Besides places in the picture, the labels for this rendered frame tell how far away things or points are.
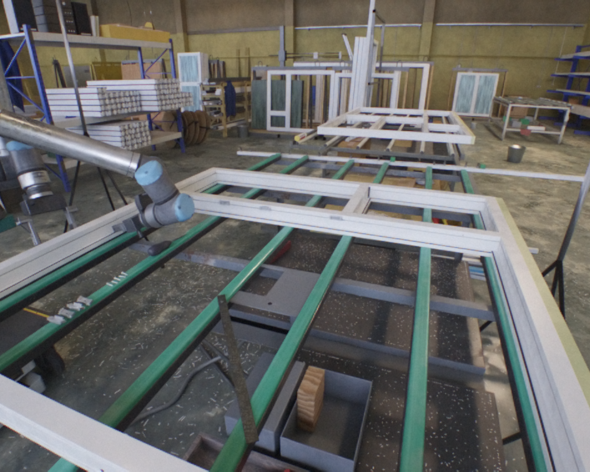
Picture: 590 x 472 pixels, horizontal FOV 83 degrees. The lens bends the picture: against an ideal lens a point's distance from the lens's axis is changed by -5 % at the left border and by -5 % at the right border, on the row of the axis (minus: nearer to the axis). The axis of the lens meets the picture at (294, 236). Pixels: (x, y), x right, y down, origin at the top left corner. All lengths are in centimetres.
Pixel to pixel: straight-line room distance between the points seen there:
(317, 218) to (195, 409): 108
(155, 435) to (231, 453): 118
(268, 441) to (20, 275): 87
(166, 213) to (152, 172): 15
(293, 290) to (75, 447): 63
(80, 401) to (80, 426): 141
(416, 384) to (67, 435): 62
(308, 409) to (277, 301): 28
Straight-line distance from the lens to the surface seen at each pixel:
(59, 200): 146
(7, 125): 135
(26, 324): 217
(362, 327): 132
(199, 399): 189
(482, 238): 133
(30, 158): 145
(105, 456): 63
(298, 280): 107
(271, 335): 131
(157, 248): 124
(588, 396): 81
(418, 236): 132
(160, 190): 119
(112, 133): 580
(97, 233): 144
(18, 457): 202
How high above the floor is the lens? 143
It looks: 25 degrees down
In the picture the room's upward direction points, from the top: straight up
